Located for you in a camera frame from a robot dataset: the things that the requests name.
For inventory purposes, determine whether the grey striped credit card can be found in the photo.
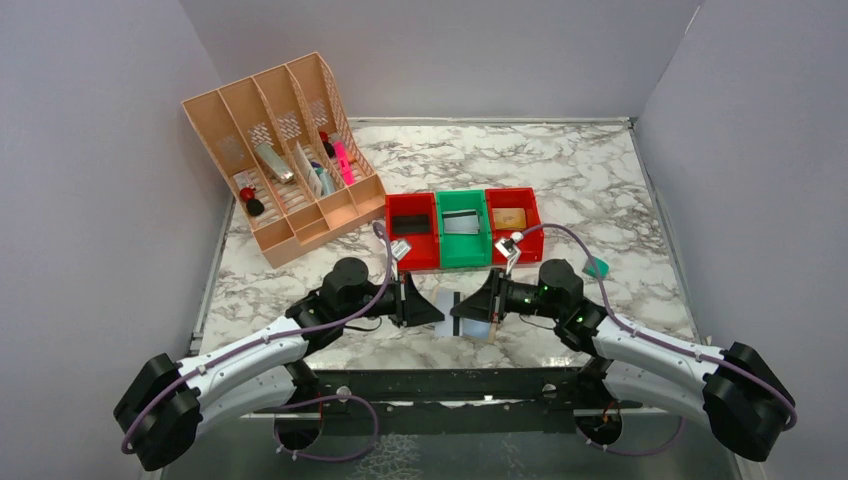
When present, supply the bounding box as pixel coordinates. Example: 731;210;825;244
437;291;495;339

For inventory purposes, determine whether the beige card holder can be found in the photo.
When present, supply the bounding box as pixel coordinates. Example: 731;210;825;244
430;286;501;344

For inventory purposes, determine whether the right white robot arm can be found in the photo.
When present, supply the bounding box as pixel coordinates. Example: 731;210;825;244
451;260;795;462

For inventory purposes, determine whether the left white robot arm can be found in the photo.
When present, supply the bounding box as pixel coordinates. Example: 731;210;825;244
113;257;444;471

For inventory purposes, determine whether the grey card in bin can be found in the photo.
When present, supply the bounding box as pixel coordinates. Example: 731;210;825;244
441;209;480;235

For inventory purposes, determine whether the black card in bin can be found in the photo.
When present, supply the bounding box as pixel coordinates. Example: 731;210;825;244
388;214;433;237

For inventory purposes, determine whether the gold card in bin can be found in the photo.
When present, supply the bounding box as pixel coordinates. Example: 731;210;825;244
491;207;527;231

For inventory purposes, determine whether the teal eraser block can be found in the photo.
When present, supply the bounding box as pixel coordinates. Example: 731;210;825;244
582;257;610;280

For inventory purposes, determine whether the right red bin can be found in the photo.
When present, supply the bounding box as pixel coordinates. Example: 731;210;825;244
484;187;545;264

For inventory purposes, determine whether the red bin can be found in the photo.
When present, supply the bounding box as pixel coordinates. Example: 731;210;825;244
385;192;440;271
484;187;545;264

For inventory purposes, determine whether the left red bin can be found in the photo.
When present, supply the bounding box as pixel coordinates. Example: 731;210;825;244
385;192;440;271

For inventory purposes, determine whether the green bin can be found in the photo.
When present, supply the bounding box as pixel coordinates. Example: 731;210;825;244
435;190;493;269

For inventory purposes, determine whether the red and black stamp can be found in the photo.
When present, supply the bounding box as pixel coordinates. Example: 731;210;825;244
239;186;265;217

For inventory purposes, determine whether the pink highlighter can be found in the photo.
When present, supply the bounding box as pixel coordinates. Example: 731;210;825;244
332;141;355;186

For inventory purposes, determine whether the silver stapler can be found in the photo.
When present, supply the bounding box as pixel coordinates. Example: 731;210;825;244
254;142;294;183

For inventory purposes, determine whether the peach desk file organizer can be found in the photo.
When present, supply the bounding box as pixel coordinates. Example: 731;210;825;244
182;53;386;268

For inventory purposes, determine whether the black mounting rail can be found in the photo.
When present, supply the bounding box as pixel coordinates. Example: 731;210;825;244
265;361;612;436

